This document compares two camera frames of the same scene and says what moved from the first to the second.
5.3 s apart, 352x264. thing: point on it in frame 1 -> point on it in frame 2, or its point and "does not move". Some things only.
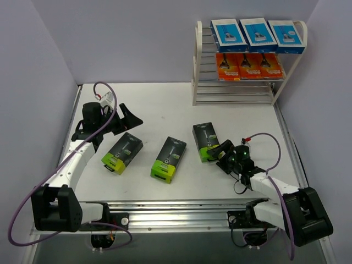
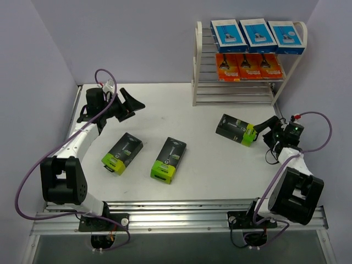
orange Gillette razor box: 249,65 does not move
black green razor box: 122,153 does not move
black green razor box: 168,159 does not move
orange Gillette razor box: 228,66 does not move
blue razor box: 228,36 does not move
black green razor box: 205,138 -> 236,130
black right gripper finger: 224,146 -> 271,122
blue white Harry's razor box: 258,35 does not move
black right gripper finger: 215,153 -> 269,139
